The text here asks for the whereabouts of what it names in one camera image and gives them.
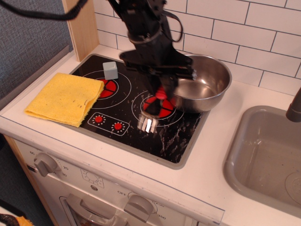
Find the black toy stove top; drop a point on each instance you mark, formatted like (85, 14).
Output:
(114, 117)

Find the grey oven knob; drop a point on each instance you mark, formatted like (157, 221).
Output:
(139, 208)
(45, 164)

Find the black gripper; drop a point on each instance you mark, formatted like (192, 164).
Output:
(157, 57)

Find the orange cloth at corner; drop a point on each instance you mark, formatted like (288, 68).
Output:
(10, 220)

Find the red handled metal fork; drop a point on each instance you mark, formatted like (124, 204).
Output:
(148, 119)

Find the stainless steel pot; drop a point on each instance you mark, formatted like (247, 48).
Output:
(207, 90)

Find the yellow folded cloth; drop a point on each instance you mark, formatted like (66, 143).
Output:
(66, 99)

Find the wooden side post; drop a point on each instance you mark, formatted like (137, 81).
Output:
(83, 31)

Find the right grey oven knob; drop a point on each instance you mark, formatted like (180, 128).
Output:
(139, 208)

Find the grey sink basin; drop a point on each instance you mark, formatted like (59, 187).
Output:
(264, 160)

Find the left grey oven knob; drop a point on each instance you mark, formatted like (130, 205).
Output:
(45, 164)

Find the grey toy cube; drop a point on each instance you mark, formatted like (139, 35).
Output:
(110, 70)

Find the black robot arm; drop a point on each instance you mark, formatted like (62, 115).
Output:
(144, 18)

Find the grey faucet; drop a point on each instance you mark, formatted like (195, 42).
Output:
(294, 110)

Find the grey oven door handle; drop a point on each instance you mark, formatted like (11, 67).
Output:
(93, 212)

